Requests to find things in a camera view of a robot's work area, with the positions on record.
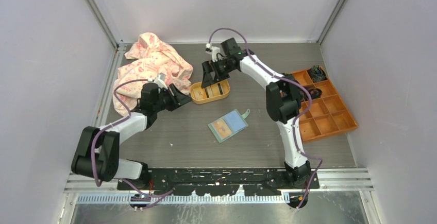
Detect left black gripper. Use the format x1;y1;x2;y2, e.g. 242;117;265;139
153;83;191;112

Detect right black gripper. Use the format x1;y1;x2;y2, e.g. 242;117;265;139
201;58;235;90

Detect green card holder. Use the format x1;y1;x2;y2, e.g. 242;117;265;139
208;109;250;143

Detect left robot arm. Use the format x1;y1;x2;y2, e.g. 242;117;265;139
71;83;192;189

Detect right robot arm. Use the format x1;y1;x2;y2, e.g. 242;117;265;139
201;38;311;188

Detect yellow oval tray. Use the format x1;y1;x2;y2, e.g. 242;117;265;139
190;80;230;105

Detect pink patterned cloth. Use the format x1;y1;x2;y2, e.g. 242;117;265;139
112;32;193;116

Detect dark rolled item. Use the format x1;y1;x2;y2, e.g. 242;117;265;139
306;87;323;99
308;65;327;83

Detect orange compartment organizer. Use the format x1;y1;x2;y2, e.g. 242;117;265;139
292;66;358;142

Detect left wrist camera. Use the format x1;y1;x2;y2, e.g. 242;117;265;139
153;73;168;89

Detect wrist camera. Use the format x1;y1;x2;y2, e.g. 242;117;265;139
153;73;168;89
205;43;221;62

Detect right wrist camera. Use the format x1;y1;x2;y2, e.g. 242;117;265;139
205;43;221;62

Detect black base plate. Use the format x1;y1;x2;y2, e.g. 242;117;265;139
117;168;310;197

